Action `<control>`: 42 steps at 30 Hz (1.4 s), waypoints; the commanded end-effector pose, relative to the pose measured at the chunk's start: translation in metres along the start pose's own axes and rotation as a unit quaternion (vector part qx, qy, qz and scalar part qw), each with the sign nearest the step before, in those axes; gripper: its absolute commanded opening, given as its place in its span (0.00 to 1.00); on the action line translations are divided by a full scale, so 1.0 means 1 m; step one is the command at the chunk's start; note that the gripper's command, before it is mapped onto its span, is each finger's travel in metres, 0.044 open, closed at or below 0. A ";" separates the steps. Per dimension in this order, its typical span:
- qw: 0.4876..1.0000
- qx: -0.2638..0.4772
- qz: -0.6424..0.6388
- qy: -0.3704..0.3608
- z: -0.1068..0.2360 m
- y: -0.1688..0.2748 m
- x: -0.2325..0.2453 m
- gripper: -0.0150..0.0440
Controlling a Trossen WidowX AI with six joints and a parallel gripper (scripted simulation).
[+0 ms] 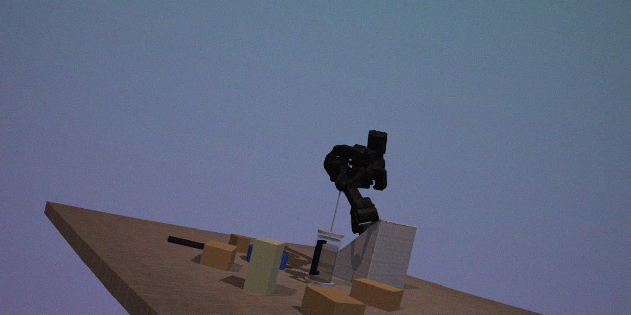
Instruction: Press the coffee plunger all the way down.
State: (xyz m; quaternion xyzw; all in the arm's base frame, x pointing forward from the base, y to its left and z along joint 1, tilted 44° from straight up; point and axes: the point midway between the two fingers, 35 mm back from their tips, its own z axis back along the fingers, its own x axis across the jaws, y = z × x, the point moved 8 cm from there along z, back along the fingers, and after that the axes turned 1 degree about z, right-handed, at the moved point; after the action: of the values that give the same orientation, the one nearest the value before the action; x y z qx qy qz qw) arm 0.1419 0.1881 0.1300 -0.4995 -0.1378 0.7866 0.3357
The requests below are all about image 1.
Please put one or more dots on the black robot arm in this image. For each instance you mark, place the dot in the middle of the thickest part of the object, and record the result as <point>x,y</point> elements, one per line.
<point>362,209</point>

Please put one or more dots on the dark blue cylinder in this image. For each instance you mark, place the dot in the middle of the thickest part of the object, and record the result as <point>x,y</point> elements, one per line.
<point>283,261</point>

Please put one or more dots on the black flat rectangular mat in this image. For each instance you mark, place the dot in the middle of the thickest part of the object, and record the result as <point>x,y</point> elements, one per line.
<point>185,242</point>

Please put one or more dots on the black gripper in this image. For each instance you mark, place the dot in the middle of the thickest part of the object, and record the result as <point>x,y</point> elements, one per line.
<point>361,176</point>

